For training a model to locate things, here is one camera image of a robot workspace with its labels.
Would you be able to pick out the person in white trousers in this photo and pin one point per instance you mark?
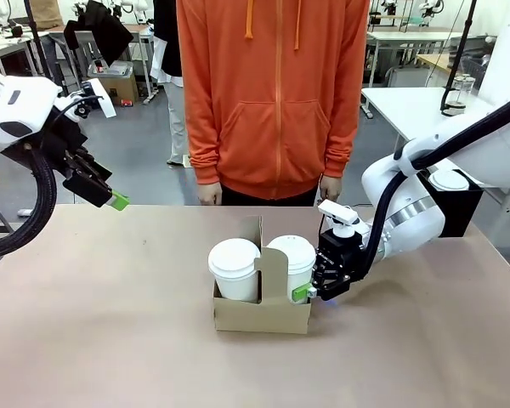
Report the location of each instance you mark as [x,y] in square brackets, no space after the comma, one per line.
[176,127]

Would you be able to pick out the person in orange hoodie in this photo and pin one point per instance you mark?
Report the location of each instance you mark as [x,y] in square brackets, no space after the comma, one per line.
[272,106]

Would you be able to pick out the person's left forearm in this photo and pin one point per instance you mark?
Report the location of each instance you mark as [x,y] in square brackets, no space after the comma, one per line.
[342,144]

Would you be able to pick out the brown cardboard box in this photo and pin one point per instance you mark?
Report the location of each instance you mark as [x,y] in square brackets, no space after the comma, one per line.
[119,85]

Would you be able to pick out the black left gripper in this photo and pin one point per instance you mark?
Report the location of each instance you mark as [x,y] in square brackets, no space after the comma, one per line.
[64,144]

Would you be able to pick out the white background table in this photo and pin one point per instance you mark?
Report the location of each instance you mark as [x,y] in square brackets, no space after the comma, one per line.
[408,36]

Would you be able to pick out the brown cardboard cup carrier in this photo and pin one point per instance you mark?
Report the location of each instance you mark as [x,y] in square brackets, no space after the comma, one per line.
[259,316]

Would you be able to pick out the black tripod pole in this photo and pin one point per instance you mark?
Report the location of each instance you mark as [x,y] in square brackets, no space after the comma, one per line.
[36,38]

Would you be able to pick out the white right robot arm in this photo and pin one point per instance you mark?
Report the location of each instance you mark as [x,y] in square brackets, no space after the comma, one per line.
[408,200]

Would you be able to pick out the person's right hand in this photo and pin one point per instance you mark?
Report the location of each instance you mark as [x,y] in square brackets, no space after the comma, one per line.
[210,194]

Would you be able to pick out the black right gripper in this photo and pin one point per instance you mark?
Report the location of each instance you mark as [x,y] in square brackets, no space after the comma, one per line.
[342,253]

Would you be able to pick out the grey plastic crate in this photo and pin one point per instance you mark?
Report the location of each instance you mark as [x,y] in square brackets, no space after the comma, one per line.
[476,68]

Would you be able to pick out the black hanging cloth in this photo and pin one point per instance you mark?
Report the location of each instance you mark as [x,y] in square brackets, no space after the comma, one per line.
[102,30]

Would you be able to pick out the black stand pole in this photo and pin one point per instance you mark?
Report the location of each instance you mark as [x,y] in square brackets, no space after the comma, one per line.
[459,55]

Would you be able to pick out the glass french press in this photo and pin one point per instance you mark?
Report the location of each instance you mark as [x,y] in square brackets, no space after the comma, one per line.
[465,89]

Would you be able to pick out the large white table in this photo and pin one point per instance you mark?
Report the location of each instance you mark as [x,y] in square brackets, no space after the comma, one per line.
[408,110]

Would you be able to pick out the white background desk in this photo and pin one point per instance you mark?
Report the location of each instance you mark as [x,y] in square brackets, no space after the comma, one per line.
[4,47]

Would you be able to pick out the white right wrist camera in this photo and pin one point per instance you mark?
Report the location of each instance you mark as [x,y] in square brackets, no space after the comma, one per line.
[338,214]

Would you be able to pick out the white plastic cup lid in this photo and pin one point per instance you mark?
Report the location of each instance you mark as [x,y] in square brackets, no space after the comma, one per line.
[450,180]
[291,251]
[234,257]

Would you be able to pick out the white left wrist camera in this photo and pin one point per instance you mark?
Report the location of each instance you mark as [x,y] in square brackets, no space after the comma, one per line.
[100,98]

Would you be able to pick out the small red object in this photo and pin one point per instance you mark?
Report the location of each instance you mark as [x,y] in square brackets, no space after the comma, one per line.
[127,103]

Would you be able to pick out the black lid box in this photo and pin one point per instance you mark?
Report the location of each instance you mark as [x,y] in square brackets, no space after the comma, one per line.
[459,212]

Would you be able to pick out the person's right forearm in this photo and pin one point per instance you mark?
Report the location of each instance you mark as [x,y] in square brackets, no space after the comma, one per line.
[202,149]

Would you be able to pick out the person's left hand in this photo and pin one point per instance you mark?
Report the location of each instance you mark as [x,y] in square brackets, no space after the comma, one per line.
[329,188]

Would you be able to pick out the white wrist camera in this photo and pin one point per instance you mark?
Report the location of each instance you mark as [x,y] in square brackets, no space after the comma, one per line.
[338,214]
[100,98]

